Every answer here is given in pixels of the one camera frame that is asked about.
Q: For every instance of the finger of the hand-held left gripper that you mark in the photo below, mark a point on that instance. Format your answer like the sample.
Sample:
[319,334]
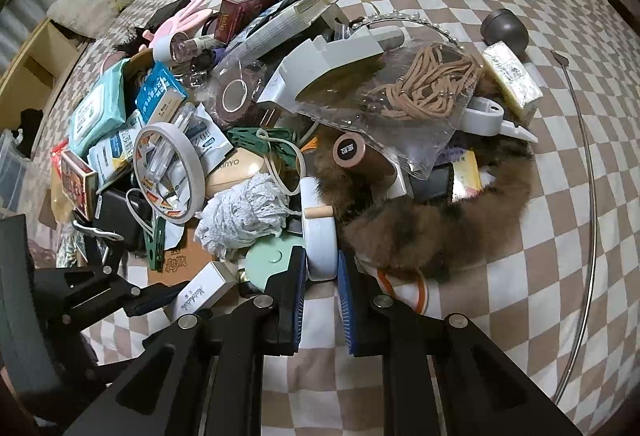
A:
[125,296]

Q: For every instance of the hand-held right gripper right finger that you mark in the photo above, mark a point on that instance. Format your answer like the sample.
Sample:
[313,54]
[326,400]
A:
[345,311]

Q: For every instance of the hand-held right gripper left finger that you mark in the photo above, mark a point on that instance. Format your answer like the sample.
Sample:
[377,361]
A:
[298,301]

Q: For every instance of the white round case wooden knob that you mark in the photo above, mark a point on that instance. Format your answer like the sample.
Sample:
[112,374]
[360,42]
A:
[320,236]

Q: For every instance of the white slim carton box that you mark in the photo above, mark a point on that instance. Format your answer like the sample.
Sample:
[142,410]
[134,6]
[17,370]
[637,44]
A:
[202,291]

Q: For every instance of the clear plastic storage container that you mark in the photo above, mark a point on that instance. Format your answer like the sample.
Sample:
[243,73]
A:
[11,171]

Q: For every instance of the green clothespin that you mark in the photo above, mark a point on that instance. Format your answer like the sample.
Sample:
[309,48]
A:
[250,139]
[155,246]

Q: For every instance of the brown cardboard piece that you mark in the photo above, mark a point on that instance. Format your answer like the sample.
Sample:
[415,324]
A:
[190,258]

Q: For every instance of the white yarn mop head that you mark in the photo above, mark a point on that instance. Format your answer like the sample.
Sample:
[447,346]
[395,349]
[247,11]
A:
[240,216]

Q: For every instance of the red printed matchbox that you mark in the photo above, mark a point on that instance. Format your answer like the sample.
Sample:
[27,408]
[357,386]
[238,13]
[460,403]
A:
[77,183]

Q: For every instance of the brown fur collar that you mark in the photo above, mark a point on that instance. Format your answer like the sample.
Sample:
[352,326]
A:
[435,226]

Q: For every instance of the white double-sided tape roll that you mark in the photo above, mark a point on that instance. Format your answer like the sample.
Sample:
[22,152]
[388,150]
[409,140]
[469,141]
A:
[192,169]

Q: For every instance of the beige oval case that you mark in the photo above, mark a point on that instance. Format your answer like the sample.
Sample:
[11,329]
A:
[235,169]

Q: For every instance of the brown cylinder bottle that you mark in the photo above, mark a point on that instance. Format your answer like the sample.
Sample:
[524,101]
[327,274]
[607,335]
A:
[360,161]

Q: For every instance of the red yellow snack packet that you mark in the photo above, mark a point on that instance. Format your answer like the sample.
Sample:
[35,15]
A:
[60,156]

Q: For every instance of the light blue wet wipes pack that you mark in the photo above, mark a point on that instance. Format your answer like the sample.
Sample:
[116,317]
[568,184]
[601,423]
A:
[97,111]

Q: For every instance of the dark cloth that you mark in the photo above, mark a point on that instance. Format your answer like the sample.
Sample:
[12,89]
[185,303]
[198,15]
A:
[27,126]

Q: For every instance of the blue white carton box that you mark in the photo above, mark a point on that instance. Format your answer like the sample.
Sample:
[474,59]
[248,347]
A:
[159,94]

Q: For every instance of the brown tape roll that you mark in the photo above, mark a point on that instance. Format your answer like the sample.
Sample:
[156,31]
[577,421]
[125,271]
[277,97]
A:
[252,91]

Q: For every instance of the white plastic clip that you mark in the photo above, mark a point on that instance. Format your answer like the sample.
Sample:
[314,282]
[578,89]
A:
[482,119]

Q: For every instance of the wooden shelf unit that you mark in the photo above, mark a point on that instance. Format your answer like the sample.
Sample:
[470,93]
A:
[35,66]

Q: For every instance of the white grey plastic holder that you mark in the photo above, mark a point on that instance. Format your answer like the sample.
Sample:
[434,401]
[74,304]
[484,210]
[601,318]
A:
[330,54]

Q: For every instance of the small white bottle clear cap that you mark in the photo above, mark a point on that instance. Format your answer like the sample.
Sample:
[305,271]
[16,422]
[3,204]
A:
[165,47]

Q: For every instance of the white folded paper carton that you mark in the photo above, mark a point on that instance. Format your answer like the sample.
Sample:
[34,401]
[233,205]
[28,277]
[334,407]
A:
[290,21]

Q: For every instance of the black flat box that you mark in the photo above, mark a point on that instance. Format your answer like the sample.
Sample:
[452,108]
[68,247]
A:
[170,11]

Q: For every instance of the gold foil wrapped block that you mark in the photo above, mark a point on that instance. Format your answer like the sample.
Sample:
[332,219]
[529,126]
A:
[512,76]

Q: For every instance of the dark red carton box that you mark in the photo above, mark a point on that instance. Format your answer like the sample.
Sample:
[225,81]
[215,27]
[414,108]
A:
[245,14]

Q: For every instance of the white fluffy pillow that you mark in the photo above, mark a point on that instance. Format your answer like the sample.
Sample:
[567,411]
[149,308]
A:
[82,4]

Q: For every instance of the grey curtain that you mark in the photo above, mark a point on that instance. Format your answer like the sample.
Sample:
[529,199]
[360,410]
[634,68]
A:
[20,16]

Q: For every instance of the pearl headband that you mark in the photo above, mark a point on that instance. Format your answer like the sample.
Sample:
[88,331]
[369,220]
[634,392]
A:
[400,17]

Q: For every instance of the dark grey dome knob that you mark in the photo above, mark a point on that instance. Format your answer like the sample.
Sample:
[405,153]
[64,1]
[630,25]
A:
[504,30]

